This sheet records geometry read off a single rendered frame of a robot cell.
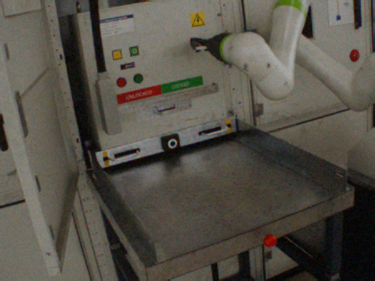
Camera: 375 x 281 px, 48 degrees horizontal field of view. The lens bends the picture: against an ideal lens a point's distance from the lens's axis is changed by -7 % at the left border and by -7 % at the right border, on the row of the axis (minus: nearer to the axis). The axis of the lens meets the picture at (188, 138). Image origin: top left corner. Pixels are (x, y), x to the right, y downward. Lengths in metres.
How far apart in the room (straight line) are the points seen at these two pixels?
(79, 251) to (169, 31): 0.87
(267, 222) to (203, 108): 0.64
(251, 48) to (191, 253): 0.55
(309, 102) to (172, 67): 0.67
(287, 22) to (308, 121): 0.66
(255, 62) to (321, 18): 0.79
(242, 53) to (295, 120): 0.81
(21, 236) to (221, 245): 0.83
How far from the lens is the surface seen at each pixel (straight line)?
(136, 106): 1.50
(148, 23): 1.52
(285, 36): 1.40
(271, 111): 1.84
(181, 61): 1.57
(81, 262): 1.76
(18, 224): 1.65
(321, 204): 1.21
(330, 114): 2.07
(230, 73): 1.74
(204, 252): 1.07
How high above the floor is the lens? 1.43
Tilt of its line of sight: 19 degrees down
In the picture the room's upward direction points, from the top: 8 degrees counter-clockwise
